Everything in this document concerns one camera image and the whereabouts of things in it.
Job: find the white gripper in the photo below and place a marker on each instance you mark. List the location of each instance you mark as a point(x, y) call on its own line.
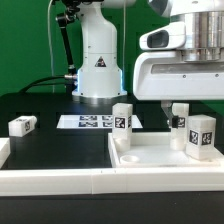
point(163, 73)

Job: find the white square tabletop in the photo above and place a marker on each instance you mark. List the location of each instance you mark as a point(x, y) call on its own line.
point(152, 149)

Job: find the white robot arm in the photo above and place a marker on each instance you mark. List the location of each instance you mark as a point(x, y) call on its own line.
point(90, 41)

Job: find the white U-shaped obstacle fence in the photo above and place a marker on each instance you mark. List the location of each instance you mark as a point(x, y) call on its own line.
point(110, 180)

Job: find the white marker base plate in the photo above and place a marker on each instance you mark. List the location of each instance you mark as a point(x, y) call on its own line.
point(91, 122)

